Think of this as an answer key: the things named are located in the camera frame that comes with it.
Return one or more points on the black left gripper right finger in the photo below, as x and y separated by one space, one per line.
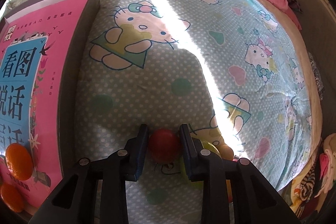
255 200

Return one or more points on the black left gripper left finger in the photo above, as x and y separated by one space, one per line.
73 200

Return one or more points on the orange tangerine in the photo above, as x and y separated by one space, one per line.
19 162
12 198

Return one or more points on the large red tomato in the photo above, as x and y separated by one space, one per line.
164 146

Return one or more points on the yellow-orange cherry tomato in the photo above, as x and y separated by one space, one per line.
229 191

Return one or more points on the small orange tomato behind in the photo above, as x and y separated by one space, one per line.
226 152

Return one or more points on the striped clothes pile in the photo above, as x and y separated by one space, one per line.
308 191

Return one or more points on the pink book in tray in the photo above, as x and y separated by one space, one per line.
34 82

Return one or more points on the hello kitty bed sheet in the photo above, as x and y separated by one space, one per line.
43 44

